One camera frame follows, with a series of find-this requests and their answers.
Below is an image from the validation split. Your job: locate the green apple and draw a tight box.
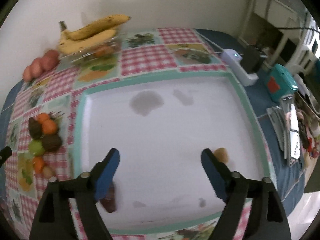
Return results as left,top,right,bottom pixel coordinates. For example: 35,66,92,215
28,140,45,157

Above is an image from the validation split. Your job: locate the dark avocado top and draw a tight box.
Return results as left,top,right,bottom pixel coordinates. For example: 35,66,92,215
28,118,43,139

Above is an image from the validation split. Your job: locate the dark avocado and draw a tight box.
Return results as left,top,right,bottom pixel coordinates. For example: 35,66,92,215
28,118,43,139
99,182,116,213
41,134,62,152

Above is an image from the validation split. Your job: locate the brown kiwi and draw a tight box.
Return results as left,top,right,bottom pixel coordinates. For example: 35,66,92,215
42,166,55,180
213,147,229,164

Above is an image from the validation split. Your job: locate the orange tangerine front pair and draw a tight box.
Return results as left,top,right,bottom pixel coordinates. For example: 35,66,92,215
42,119,58,135

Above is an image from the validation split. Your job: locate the orange tangerine back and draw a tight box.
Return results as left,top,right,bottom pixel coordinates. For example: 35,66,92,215
36,113,51,124

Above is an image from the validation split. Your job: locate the pink checkered fruit tablecloth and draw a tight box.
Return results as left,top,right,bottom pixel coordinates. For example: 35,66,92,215
1,28,276,239

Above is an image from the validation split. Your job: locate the left red apple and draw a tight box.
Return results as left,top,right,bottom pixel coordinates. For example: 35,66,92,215
23,66,33,82

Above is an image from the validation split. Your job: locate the middle red apple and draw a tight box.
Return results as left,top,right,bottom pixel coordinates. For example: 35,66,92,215
30,57,44,78

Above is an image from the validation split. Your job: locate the white phone stand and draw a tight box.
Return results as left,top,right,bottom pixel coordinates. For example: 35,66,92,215
266,106,286,152

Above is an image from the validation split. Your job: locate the smartphone on stand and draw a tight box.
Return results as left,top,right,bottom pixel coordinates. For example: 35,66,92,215
280,95,300,167

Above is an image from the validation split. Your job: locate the lower yellow banana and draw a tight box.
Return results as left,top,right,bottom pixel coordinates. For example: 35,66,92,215
57,29,117,55

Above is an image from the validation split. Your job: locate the yellow banana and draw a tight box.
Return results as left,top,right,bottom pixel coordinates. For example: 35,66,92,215
59,14,131,41
57,29,117,55

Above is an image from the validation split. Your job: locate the clear plastic fruit container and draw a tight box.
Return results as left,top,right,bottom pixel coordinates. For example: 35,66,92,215
60,36,122,66

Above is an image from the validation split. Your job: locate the teal plastic box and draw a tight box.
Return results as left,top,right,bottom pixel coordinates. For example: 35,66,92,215
265,64,298,102

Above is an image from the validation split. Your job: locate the white tray teal rim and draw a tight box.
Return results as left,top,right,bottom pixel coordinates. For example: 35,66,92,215
73,71,275,236

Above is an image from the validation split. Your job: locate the tangerine inside container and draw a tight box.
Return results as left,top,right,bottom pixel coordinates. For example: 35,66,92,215
94,45,114,57

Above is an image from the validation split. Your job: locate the black power adapter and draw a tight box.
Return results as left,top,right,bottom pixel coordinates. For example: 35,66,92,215
240,45,267,74

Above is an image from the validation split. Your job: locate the white power strip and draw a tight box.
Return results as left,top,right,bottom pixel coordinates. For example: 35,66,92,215
220,49,259,87

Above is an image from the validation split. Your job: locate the upper yellow banana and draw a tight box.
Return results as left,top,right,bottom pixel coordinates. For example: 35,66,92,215
59,14,131,41

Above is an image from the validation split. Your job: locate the white plastic chair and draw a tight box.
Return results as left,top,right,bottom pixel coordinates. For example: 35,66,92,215
238,0,319,75

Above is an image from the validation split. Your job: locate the black charger cable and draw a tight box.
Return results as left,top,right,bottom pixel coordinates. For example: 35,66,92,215
274,24,320,34

